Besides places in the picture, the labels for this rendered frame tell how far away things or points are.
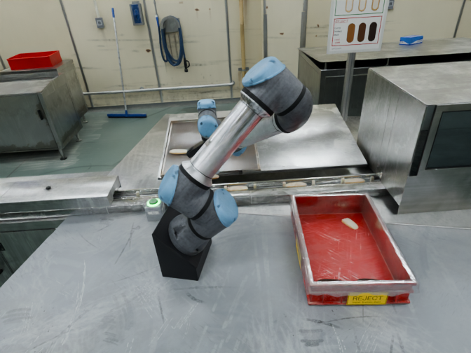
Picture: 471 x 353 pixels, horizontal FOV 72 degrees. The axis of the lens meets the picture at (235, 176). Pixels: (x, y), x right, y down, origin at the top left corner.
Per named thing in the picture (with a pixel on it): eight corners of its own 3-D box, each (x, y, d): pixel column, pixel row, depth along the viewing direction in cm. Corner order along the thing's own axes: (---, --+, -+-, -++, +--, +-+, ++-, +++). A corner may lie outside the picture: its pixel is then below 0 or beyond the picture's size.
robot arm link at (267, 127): (333, 103, 99) (241, 141, 138) (310, 79, 94) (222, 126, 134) (324, 132, 94) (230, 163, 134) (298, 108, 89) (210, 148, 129)
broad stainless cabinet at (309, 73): (312, 163, 337) (320, 62, 283) (294, 123, 426) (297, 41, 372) (496, 150, 337) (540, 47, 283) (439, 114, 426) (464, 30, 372)
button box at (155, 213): (147, 227, 144) (142, 208, 138) (151, 216, 151) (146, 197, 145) (166, 226, 144) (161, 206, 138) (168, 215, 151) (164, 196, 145)
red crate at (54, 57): (10, 70, 395) (5, 59, 388) (23, 63, 425) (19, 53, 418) (52, 66, 398) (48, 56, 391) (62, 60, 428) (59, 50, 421)
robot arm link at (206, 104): (195, 105, 127) (196, 98, 134) (199, 131, 133) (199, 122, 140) (216, 104, 127) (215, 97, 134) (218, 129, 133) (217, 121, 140)
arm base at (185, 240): (196, 263, 110) (214, 251, 105) (162, 237, 106) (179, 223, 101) (207, 233, 123) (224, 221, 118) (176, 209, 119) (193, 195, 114)
